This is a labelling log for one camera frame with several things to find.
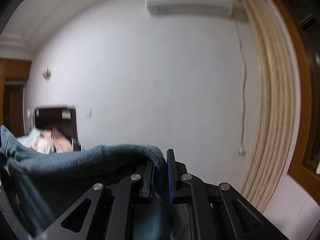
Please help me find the white wall air conditioner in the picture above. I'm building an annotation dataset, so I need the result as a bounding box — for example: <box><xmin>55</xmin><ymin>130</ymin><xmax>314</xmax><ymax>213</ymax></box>
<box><xmin>145</xmin><ymin>0</ymin><xmax>233</xmax><ymax>17</ymax></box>

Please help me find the brown wooden door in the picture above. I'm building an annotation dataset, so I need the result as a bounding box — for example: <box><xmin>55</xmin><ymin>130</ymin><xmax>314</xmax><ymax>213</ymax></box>
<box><xmin>3</xmin><ymin>83</ymin><xmax>24</xmax><ymax>137</ymax></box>

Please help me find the white wall switch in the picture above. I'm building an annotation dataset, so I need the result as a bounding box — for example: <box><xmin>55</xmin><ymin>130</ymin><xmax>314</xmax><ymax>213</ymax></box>
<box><xmin>86</xmin><ymin>108</ymin><xmax>92</xmax><ymax>119</ymax></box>

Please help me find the wall light fixture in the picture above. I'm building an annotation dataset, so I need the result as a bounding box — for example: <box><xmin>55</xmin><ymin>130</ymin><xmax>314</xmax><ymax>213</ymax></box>
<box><xmin>42</xmin><ymin>67</ymin><xmax>52</xmax><ymax>82</ymax></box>

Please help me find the beige curtain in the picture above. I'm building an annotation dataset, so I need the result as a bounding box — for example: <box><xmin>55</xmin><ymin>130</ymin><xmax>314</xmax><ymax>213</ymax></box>
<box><xmin>239</xmin><ymin>0</ymin><xmax>296</xmax><ymax>212</ymax></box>

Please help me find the dark wooden headboard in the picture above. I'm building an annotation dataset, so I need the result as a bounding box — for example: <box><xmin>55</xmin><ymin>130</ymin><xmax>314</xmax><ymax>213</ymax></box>
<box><xmin>34</xmin><ymin>105</ymin><xmax>83</xmax><ymax>151</ymax></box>

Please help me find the white and pink bedding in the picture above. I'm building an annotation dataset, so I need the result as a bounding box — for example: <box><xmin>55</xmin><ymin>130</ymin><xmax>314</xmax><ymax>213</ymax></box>
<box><xmin>17</xmin><ymin>128</ymin><xmax>73</xmax><ymax>154</ymax></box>

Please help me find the wooden window frame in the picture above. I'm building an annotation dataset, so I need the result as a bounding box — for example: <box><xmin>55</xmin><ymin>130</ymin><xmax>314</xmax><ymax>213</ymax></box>
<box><xmin>273</xmin><ymin>0</ymin><xmax>319</xmax><ymax>203</ymax></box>

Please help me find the teal knitted sweater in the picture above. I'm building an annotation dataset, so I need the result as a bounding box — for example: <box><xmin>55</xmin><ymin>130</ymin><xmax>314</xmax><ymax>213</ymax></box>
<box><xmin>0</xmin><ymin>125</ymin><xmax>190</xmax><ymax>240</ymax></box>

